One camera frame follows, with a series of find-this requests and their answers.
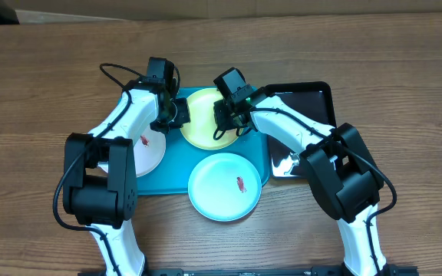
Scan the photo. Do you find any yellow plate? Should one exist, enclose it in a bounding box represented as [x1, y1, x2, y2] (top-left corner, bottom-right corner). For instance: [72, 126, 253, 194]
[180, 88, 238, 150]

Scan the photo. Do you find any light blue plate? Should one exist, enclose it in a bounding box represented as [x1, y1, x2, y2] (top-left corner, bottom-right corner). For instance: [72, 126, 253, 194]
[187, 153, 262, 222]

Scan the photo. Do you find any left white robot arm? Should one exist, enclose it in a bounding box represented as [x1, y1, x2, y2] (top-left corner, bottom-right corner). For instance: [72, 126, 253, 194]
[53, 83, 190, 275]

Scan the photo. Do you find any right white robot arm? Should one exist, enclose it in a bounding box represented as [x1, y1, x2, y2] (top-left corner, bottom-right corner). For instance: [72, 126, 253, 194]
[213, 82, 387, 275]

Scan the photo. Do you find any teal plastic tray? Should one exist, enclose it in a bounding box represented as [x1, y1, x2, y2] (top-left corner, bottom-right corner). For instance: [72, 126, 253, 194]
[116, 84, 271, 196]

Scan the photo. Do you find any black rectangular tray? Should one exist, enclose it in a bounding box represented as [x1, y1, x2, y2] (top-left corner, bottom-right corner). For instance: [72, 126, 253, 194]
[267, 83, 336, 179]

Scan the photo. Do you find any pink plate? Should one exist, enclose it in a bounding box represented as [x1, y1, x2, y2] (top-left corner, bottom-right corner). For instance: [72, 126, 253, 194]
[98, 126, 167, 179]

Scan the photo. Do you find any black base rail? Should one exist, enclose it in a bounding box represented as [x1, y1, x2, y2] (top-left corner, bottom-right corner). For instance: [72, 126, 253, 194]
[77, 264, 419, 276]

